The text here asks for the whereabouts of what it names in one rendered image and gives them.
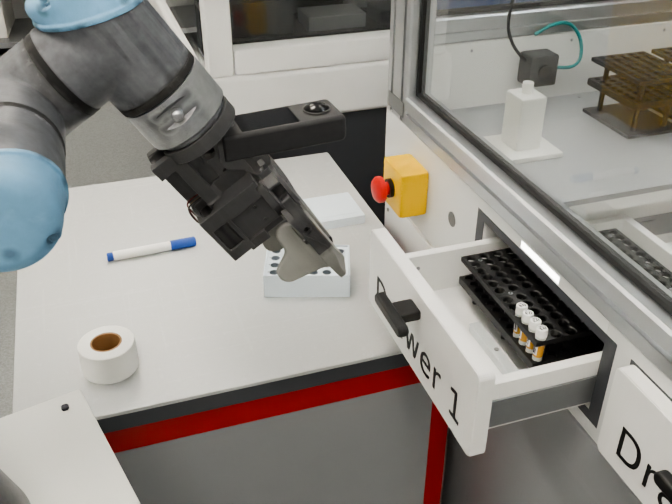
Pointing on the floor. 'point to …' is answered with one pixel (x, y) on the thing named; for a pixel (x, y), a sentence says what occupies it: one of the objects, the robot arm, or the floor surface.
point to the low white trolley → (228, 359)
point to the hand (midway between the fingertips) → (336, 252)
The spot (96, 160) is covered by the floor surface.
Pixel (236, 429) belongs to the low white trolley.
